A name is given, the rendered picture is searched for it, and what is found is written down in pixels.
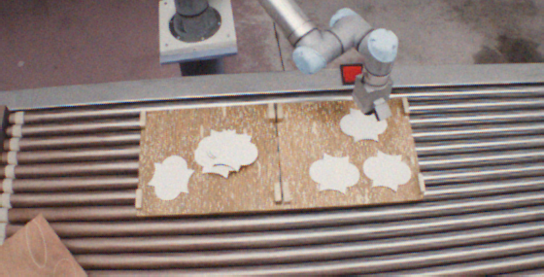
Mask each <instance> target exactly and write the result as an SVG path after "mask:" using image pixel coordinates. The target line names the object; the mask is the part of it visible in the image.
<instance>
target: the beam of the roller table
mask: <svg viewBox="0 0 544 277"><path fill-rule="evenodd" d="M390 77H391V79H392V80H393V85H392V87H391V90H402V89H407V90H418V89H435V88H465V87H507V86H511V87H520V86H535V85H537V86H544V63H530V64H526V63H516V64H506V63H501V64H471V65H462V64H457V65H441V66H438V65H425V66H393V67H392V70H391V74H390ZM353 90H354V86H343V83H342V77H341V71H340V69H324V70H319V71H317V72H315V73H314V74H312V75H307V74H305V73H303V72H302V71H300V70H289V71H271V72H253V73H235V74H218V75H200V76H189V77H182V78H166V79H149V80H133V81H119V82H115V83H101V84H85V85H69V86H62V87H39V88H26V89H11V90H6V91H0V105H6V106H7V107H8V108H9V111H11V113H12V114H13V113H16V112H26V113H27V112H41V111H56V110H70V109H85V108H100V107H112V106H118V105H132V104H148V103H165V102H181V101H198V100H215V99H232V98H249V97H267V96H285V95H301V94H319V93H335V92H349V93H353Z"/></svg>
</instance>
